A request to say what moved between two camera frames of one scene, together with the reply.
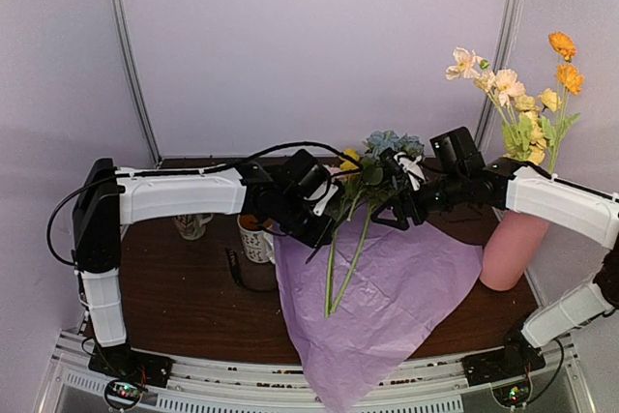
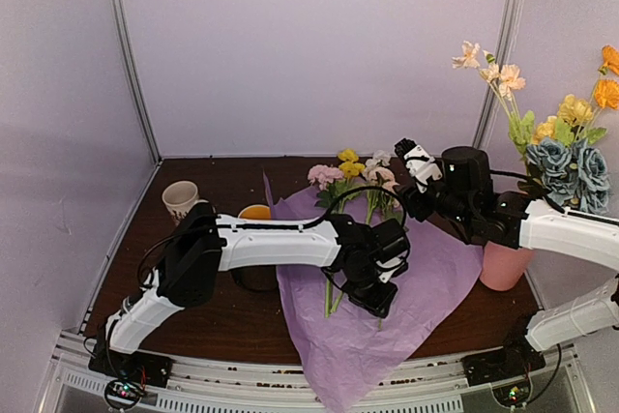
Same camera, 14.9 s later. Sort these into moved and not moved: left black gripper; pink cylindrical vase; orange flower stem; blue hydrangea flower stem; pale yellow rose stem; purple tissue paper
Moved: orange flower stem; left black gripper; blue hydrangea flower stem; pale yellow rose stem
Not moved: purple tissue paper; pink cylindrical vase
